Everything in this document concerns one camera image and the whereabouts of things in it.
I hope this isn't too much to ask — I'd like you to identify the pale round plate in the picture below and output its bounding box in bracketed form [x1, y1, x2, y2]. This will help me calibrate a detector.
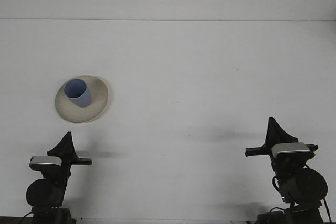
[54, 74, 110, 124]

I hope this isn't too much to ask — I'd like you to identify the pale blue cup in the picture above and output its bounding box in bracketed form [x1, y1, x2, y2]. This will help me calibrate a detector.
[64, 78, 92, 109]

